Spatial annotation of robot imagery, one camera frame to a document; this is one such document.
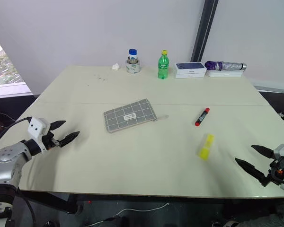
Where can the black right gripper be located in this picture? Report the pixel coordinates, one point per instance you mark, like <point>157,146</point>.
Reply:
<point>273,172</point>

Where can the white phone box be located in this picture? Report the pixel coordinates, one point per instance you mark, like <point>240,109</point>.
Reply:
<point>190,67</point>

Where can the black table frame leg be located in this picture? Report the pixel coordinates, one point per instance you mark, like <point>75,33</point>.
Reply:
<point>49,202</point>

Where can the grey checked pouch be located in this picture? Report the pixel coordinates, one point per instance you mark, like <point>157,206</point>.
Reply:
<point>130,115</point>

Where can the white slim box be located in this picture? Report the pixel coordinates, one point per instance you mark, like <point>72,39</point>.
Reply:
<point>224,73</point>

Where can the purple grey folded umbrella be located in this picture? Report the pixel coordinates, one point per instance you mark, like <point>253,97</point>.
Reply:
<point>224,65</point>

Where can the blue cap white bottle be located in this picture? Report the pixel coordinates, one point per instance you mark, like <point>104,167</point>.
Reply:
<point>133,56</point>

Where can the dark vertical wall post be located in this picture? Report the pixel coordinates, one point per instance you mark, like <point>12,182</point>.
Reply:
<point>204,30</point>

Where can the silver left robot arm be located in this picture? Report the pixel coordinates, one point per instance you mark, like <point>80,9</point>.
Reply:
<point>7,163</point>

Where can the red and black marker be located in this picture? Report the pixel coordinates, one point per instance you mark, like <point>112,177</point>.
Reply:
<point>202,116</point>

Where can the yellow highlighter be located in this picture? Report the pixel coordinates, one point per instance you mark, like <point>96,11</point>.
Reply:
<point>206,146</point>

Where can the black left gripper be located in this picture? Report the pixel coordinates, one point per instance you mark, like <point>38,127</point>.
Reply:
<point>50,141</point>

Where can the clear tape roll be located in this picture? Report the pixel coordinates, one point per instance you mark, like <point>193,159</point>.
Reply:
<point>133,67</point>

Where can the green soda bottle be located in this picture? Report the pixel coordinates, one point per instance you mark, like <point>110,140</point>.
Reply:
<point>163,65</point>

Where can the white flat box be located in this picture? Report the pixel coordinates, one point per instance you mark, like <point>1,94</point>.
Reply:
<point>189,75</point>

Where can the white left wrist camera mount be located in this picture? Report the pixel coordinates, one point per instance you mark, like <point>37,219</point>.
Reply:
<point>37,129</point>

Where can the crumpled white tissue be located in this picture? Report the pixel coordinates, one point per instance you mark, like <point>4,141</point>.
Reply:
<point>115,66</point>

